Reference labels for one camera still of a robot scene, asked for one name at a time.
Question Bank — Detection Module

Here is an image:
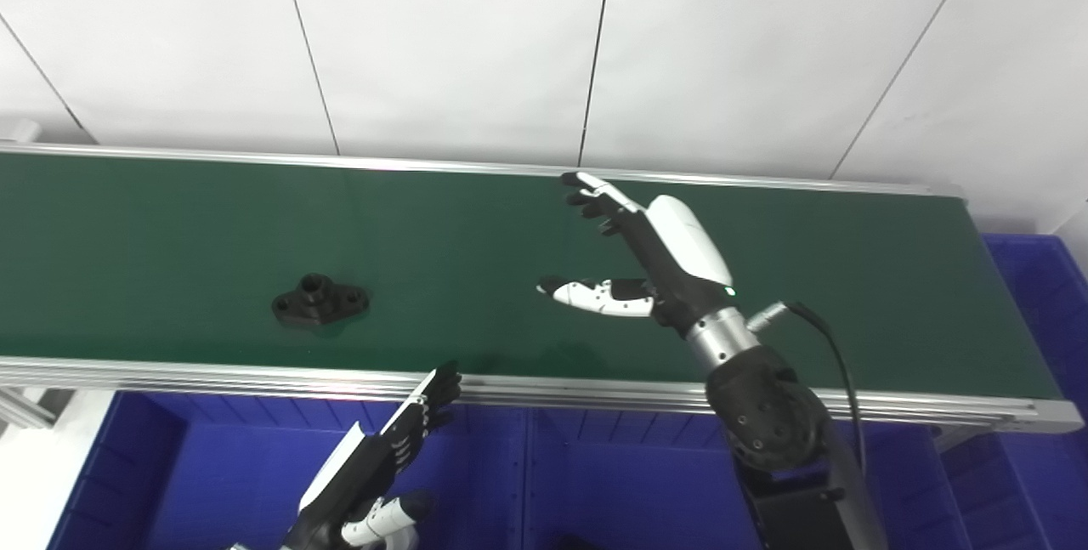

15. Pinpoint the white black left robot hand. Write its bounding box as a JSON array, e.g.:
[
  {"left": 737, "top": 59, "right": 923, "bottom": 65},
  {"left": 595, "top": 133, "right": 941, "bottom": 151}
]
[{"left": 280, "top": 360, "right": 464, "bottom": 550}]

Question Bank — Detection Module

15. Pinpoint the blue plastic bin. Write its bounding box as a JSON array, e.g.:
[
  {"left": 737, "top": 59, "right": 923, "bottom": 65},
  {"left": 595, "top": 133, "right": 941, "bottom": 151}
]
[
  {"left": 935, "top": 234, "right": 1088, "bottom": 550},
  {"left": 520, "top": 407, "right": 978, "bottom": 550},
  {"left": 47, "top": 390, "right": 532, "bottom": 550}
]

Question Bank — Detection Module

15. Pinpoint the green conveyor belt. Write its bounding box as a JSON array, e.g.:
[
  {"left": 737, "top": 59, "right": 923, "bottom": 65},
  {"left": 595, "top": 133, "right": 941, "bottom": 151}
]
[
  {"left": 0, "top": 142, "right": 1085, "bottom": 434},
  {"left": 0, "top": 152, "right": 1059, "bottom": 402}
]

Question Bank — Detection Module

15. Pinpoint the black flanged part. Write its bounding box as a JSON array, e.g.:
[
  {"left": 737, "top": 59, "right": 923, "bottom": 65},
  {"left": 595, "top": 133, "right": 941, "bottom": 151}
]
[{"left": 272, "top": 273, "right": 371, "bottom": 328}]

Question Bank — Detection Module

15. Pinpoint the aluminium conveyor support bracket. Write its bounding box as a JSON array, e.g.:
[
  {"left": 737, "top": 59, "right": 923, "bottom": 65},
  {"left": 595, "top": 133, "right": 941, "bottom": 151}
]
[{"left": 0, "top": 387, "right": 77, "bottom": 432}]

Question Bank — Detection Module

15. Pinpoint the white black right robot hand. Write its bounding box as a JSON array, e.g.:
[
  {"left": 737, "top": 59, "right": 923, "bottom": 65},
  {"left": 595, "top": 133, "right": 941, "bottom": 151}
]
[{"left": 535, "top": 172, "right": 739, "bottom": 340}]

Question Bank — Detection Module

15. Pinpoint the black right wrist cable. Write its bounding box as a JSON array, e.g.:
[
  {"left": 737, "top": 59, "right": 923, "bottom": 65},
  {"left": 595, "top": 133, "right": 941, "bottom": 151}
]
[{"left": 746, "top": 300, "right": 868, "bottom": 483}]

